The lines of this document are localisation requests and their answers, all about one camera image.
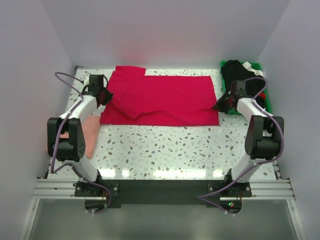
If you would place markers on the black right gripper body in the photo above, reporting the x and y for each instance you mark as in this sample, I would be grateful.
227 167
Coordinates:
222 103

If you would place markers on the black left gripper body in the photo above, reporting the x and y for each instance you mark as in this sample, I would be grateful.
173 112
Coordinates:
107 96

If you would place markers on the magenta red t shirt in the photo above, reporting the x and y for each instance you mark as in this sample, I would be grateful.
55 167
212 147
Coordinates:
159 100

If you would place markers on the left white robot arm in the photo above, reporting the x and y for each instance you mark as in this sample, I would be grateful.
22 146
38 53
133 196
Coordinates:
65 136

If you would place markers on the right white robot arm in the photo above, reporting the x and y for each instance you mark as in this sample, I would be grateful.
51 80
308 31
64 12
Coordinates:
264 140

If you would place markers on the black t shirt in bin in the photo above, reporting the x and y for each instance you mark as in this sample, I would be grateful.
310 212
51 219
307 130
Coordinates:
233 70

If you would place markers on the red garment in bin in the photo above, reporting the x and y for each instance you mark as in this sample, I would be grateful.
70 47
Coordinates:
263 96

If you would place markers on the folded peach t shirt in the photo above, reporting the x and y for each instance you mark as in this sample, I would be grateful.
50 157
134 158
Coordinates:
91 129

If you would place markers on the white garment in bin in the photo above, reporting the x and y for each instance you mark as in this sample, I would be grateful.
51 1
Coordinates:
257 72

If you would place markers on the green plastic bin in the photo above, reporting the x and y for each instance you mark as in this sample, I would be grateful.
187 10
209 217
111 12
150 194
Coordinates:
267 105

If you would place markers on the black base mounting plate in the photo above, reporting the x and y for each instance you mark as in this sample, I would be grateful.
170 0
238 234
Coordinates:
146 192

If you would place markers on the aluminium rail frame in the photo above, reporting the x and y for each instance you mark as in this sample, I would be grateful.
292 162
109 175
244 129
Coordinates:
267 183

